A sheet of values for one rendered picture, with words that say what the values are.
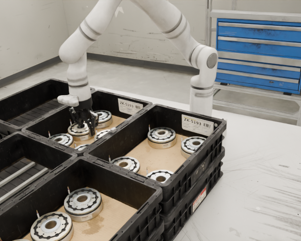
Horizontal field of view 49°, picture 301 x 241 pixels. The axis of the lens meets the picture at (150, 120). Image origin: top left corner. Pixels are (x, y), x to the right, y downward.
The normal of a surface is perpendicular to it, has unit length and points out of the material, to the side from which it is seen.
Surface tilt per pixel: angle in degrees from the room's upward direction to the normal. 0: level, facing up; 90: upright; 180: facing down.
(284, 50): 90
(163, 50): 90
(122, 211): 0
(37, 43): 90
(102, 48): 90
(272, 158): 0
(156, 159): 0
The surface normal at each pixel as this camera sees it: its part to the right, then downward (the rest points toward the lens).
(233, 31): -0.51, 0.43
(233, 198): -0.06, -0.87
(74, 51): 0.12, 0.36
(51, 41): 0.86, 0.20
